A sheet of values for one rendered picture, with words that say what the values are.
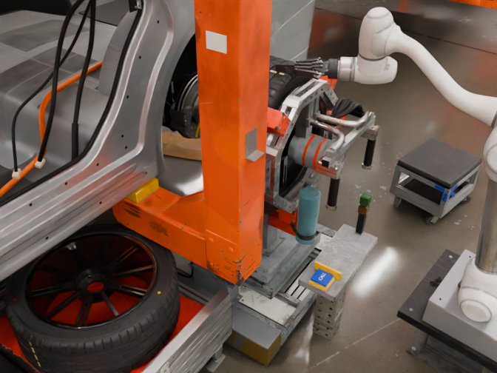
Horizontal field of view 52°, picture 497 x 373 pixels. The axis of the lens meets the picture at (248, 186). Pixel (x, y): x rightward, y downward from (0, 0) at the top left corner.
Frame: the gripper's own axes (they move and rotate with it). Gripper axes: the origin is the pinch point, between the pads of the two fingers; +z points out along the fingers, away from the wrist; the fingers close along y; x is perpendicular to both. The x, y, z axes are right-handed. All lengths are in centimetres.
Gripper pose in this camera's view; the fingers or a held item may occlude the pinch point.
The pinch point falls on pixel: (285, 67)
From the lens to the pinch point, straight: 200.4
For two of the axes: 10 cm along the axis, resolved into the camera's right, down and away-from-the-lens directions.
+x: -0.5, -7.4, -6.7
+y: 1.6, -6.7, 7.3
